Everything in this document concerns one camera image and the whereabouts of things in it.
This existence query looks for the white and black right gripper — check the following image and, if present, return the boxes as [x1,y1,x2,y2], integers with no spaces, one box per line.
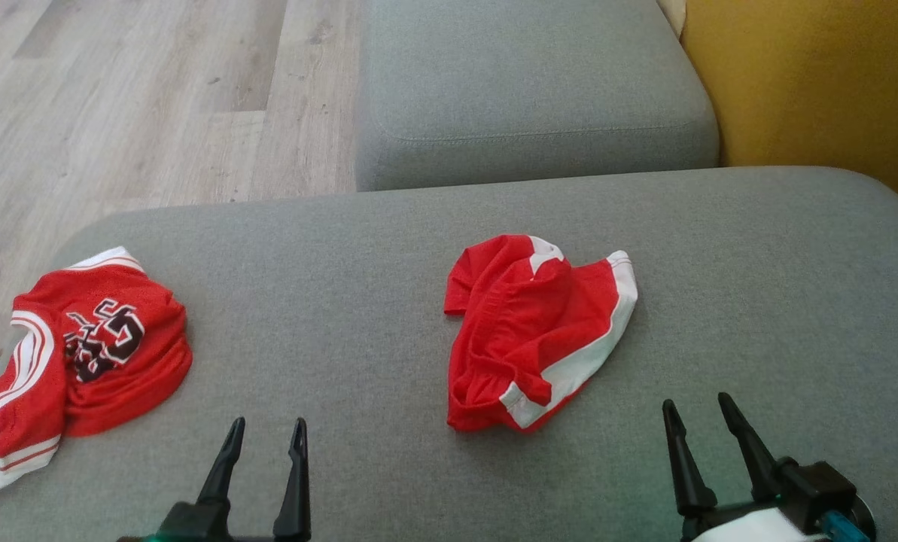
[661,391,878,542]

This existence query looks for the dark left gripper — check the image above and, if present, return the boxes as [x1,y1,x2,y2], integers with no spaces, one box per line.
[116,417,314,542]

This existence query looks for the red shorts with white trim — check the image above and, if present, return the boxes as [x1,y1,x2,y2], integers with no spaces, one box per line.
[443,234,638,434]

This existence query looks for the red basketball jersey with number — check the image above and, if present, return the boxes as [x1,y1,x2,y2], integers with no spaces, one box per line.
[0,246,193,506]

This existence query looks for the large grey sofa seat cushion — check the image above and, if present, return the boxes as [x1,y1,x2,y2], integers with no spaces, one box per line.
[0,166,898,542]

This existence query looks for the yellow fabric panel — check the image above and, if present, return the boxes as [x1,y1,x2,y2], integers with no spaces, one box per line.
[680,0,898,202]

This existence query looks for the small grey sofa cushion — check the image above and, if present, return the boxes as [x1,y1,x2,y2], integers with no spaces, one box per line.
[355,0,720,192]

